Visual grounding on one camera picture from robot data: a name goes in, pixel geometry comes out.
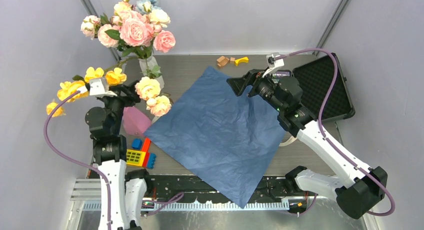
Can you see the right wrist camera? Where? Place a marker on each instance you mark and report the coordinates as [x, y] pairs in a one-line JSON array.
[[275, 61]]

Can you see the dark blue wrapping paper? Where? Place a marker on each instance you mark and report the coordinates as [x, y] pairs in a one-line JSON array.
[[225, 140]]

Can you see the orange toy bar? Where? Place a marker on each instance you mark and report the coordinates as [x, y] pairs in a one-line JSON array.
[[145, 149]]

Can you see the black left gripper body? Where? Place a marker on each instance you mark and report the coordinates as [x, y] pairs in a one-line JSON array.
[[129, 100]]

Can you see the black poker chip case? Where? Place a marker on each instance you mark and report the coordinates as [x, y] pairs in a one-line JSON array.
[[315, 79]]

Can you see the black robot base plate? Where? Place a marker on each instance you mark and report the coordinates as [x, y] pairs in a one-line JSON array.
[[271, 189]]

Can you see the pink flowers in vase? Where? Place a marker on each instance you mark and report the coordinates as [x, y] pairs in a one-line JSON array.
[[138, 28]]

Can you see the blue studded toy brick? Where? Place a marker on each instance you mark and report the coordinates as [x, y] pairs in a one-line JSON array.
[[150, 160]]

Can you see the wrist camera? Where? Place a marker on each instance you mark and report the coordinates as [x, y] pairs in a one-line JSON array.
[[275, 61], [97, 87]]

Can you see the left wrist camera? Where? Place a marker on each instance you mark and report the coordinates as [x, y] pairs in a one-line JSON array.
[[97, 87]]

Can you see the yellow flower stems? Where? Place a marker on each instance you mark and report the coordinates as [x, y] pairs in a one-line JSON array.
[[114, 76]]

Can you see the cream satin ribbon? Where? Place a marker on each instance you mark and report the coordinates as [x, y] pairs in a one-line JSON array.
[[289, 141]]

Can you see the yellow wooden arch block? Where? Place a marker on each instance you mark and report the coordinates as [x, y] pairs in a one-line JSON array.
[[239, 61]]

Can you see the yellow grid toy block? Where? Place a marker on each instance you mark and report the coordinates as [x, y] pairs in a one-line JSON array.
[[135, 157]]

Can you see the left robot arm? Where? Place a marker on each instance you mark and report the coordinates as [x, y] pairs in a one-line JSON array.
[[121, 192]]

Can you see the white ribbed vase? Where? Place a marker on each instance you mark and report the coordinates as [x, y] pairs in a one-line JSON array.
[[150, 68]]

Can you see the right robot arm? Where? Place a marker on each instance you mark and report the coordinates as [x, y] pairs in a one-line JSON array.
[[357, 187]]

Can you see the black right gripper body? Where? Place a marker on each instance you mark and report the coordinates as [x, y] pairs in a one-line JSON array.
[[262, 86]]

